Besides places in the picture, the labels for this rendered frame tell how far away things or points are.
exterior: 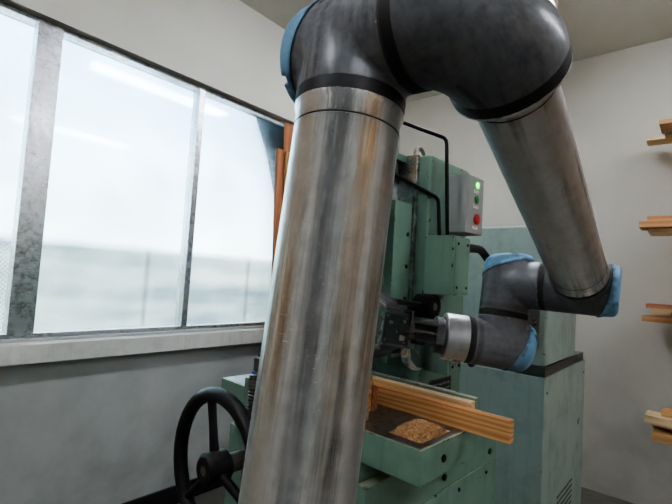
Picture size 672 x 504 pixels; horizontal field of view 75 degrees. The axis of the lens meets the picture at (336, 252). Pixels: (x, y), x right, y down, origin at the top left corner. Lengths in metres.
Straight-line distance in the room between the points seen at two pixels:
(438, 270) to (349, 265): 0.75
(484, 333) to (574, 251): 0.25
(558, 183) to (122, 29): 2.13
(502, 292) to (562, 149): 0.40
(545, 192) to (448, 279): 0.59
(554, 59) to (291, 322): 0.32
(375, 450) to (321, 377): 0.48
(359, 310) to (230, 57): 2.40
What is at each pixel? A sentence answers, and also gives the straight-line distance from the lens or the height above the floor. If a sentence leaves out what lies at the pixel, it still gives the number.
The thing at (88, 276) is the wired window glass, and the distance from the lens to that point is 2.24.
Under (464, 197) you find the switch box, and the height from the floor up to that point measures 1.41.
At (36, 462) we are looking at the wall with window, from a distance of 2.27.
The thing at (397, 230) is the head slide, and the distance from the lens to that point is 1.13.
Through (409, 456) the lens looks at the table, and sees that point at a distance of 0.82.
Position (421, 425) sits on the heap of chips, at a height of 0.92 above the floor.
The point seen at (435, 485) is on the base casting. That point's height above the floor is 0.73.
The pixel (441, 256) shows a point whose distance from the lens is 1.13.
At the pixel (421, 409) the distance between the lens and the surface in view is 0.97.
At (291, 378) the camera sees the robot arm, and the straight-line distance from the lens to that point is 0.40.
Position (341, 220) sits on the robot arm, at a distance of 0.39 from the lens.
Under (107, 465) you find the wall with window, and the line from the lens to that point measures 2.39.
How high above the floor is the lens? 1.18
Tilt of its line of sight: 3 degrees up
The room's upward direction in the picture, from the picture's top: 4 degrees clockwise
